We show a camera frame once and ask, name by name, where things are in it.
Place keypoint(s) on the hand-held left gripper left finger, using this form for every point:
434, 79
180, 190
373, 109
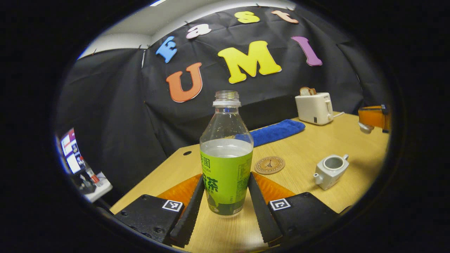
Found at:
190, 218

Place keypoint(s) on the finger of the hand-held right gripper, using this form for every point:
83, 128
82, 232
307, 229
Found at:
372, 117

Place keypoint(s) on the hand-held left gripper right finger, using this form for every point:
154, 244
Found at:
262, 211

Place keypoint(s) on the round wooden coaster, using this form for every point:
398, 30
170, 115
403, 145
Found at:
269, 165

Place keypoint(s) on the green label water bottle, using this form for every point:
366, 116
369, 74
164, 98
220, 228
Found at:
226, 168

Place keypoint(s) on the white ceramic teacup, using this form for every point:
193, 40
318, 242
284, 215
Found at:
327, 177

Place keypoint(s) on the white toaster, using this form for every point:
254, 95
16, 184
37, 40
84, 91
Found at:
313, 109

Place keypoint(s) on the light toast bread slice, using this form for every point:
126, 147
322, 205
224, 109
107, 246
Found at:
304, 91

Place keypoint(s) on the blue towel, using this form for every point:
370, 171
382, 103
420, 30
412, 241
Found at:
277, 131

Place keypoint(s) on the white side desk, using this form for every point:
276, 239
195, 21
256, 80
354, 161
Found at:
103, 188

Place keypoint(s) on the computer monitor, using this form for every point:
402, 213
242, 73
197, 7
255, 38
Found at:
70, 151

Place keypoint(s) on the ceiling light panel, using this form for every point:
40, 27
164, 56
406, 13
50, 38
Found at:
158, 2

